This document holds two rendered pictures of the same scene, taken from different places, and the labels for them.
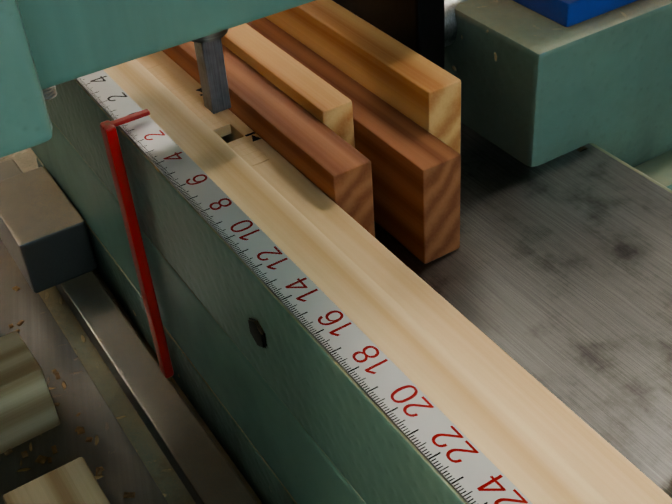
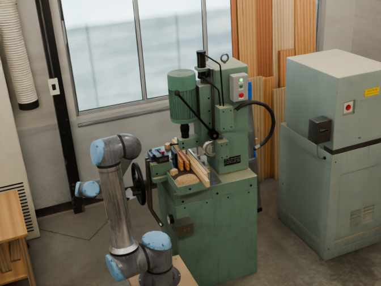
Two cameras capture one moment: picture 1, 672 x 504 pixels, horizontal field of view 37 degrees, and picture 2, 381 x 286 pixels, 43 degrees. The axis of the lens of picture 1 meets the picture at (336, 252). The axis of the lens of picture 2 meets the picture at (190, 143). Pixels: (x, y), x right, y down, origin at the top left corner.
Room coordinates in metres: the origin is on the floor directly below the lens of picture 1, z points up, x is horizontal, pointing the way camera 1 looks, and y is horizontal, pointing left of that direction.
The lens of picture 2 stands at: (3.18, 0.60, 2.34)
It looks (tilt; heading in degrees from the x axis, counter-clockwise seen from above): 25 degrees down; 191
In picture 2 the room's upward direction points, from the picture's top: 3 degrees counter-clockwise
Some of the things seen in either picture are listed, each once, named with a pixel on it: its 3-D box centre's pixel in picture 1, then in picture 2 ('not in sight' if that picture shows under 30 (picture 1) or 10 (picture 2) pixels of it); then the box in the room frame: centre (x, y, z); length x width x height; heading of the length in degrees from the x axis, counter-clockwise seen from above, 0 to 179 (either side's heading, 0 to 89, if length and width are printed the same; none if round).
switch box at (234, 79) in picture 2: not in sight; (238, 87); (0.35, 0.39, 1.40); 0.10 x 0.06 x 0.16; 119
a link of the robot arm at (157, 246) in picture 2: not in sight; (155, 251); (1.18, 0.01, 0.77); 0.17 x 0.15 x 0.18; 129
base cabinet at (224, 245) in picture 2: not in sight; (206, 224); (0.32, 0.15, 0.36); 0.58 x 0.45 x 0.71; 119
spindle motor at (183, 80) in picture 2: not in sight; (182, 96); (0.38, 0.05, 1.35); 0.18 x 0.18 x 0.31
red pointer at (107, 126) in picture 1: (156, 254); not in sight; (0.36, 0.08, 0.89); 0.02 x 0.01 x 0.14; 119
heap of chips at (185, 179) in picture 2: not in sight; (186, 177); (0.65, 0.09, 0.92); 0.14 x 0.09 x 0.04; 119
